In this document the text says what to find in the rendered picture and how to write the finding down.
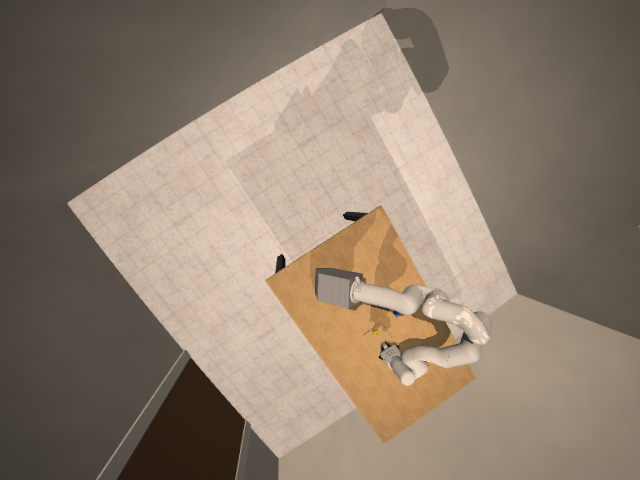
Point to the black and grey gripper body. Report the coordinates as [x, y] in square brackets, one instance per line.
[389, 354]

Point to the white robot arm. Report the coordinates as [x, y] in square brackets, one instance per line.
[413, 364]

